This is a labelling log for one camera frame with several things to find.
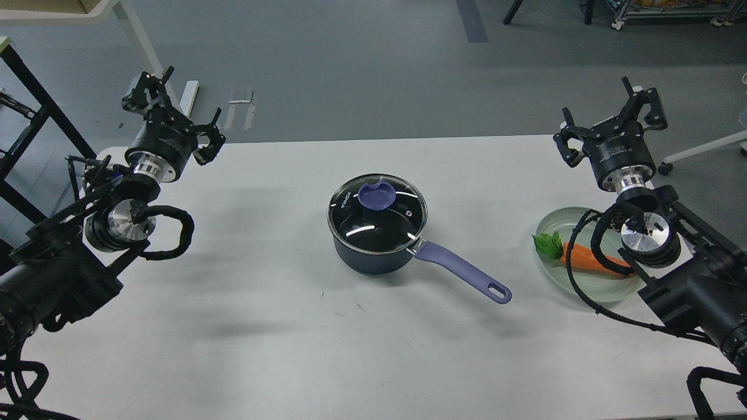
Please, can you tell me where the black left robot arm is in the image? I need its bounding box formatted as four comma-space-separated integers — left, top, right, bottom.
1, 66, 226, 355

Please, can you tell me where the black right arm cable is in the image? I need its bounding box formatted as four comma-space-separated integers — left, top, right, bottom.
565, 208, 718, 345

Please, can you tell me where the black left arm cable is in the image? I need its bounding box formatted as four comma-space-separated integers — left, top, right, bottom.
130, 204, 196, 261

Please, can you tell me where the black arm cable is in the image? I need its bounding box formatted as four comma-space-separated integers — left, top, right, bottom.
565, 208, 718, 345
130, 204, 196, 261

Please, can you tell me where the blue saucepan with purple handle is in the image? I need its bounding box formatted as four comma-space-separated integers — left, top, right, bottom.
326, 173, 512, 304

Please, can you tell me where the pale green plate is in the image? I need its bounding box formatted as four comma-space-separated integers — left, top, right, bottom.
535, 206, 645, 304

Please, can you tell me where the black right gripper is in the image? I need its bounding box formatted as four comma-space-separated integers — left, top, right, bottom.
553, 76, 669, 192

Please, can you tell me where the orange toy carrot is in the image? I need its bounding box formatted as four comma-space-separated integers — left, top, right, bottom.
532, 231, 633, 278

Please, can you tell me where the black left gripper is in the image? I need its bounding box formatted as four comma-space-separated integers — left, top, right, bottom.
121, 66, 226, 183

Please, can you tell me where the wheeled metal cart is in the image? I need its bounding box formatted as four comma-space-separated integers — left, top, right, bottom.
608, 1, 745, 31

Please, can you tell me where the white chair base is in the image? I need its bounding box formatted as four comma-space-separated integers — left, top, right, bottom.
657, 109, 746, 176

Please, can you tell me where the glass lid with blue knob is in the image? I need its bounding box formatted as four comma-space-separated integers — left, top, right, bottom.
327, 173, 428, 255

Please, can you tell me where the white desk frame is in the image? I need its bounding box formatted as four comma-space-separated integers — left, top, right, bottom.
0, 0, 200, 117

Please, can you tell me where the black metal rack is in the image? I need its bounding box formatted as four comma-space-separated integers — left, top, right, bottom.
1, 36, 96, 223

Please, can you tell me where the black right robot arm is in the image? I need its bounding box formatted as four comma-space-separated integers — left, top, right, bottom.
553, 78, 746, 376

